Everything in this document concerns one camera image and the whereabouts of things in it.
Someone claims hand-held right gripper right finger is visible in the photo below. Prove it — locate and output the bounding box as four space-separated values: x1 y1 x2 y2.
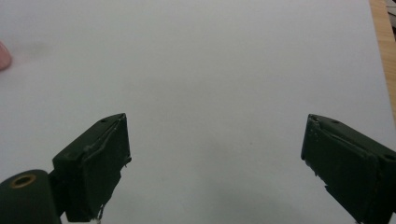
300 113 396 224

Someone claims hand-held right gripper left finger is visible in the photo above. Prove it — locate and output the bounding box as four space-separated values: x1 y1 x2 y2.
49 112 133 223

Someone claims pink rounded object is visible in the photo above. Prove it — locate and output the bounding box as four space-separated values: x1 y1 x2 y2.
0 40 13 72

